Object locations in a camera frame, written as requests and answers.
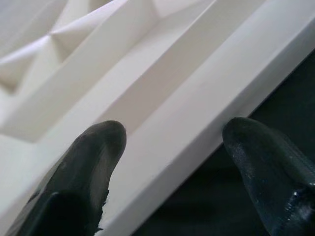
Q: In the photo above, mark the black table cloth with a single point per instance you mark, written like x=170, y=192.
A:
x=290, y=110

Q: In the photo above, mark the white plastic table top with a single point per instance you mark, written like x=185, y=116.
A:
x=172, y=73

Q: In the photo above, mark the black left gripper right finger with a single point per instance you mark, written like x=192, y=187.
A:
x=270, y=177

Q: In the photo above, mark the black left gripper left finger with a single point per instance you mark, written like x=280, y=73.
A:
x=73, y=184

